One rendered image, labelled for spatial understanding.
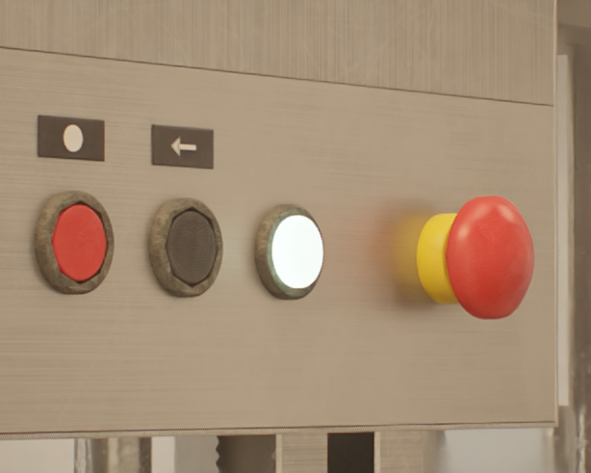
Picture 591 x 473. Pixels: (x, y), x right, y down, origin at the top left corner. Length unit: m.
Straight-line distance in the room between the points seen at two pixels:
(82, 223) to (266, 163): 0.09
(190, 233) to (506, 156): 0.17
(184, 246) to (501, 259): 0.13
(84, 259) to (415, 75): 0.17
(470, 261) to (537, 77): 0.10
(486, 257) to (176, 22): 0.14
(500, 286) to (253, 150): 0.10
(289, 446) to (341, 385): 0.22
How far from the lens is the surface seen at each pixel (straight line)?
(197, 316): 0.98
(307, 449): 1.26
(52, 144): 0.94
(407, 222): 1.06
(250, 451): 1.13
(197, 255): 0.98
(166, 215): 0.97
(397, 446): 1.30
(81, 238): 0.94
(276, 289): 1.01
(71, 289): 0.94
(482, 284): 1.05
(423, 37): 1.08
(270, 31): 1.02
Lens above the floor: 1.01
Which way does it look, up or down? 2 degrees up
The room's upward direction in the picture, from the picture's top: straight up
